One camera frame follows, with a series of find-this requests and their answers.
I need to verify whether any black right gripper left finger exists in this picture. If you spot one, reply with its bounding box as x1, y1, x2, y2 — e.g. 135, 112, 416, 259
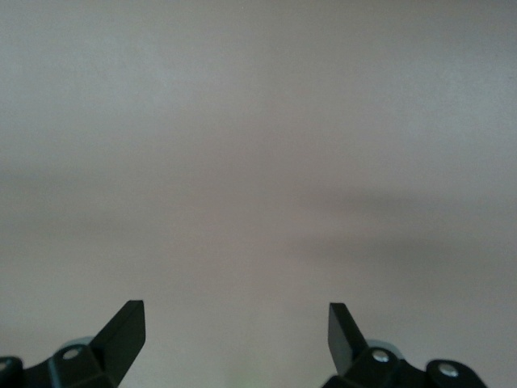
0, 299, 146, 388

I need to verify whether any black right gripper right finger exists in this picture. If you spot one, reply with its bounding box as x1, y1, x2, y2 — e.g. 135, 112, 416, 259
322, 302, 488, 388

